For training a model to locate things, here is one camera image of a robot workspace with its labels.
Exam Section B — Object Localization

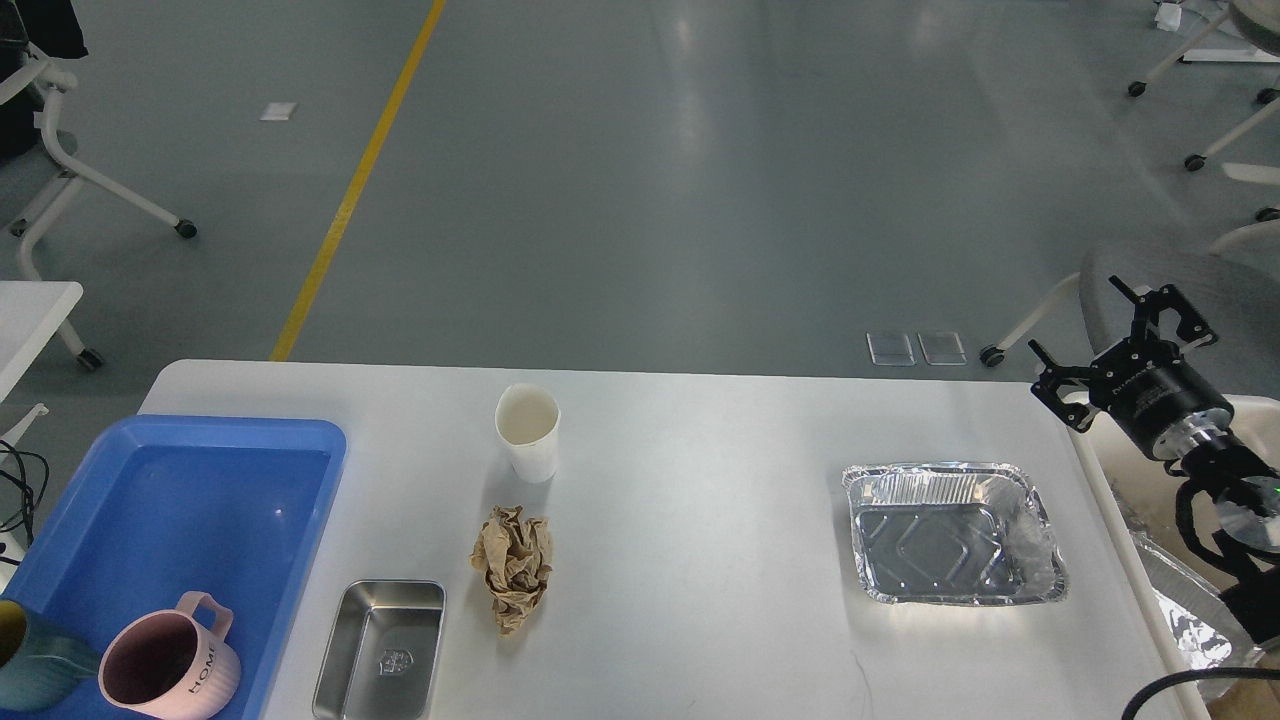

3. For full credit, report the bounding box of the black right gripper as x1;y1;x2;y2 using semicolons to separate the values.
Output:
1028;275;1234;461

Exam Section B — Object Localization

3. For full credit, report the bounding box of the stainless steel tray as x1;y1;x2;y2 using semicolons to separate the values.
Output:
312;579;445;719

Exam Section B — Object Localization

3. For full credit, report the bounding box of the pink mug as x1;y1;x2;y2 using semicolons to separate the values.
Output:
97;591;241;719

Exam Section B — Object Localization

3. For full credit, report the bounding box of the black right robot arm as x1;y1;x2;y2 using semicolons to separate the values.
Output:
1030;275;1279;647

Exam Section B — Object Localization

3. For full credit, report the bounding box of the white bin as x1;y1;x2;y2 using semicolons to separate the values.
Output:
1068;395;1279;719

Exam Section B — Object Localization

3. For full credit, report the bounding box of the aluminium foil tray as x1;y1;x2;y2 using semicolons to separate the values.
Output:
842;461;1068;607

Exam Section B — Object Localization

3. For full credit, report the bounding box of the white chair base top right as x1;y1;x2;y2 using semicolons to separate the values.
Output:
1128;0;1280;223

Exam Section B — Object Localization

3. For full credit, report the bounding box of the white paper cup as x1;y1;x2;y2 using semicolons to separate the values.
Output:
494;383;561;483

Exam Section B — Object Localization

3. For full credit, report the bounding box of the crumpled brown paper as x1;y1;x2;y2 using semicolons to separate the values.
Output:
470;505;554;637

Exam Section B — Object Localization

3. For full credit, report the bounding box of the blue plastic tray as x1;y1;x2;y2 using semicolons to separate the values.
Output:
3;415;347;719

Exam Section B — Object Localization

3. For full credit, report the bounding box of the white side table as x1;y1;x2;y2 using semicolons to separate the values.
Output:
1;281;101;400

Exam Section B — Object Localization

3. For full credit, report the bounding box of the teal mug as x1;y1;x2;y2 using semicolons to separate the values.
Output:
1;600;101;712

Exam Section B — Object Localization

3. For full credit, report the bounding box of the black cable bottom right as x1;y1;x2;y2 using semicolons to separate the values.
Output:
1120;667;1280;720

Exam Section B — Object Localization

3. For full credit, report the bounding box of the black cable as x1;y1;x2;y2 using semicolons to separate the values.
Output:
1120;667;1280;720
0;439;49;546

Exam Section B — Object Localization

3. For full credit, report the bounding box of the black cable left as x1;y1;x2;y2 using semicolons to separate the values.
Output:
0;439;49;546

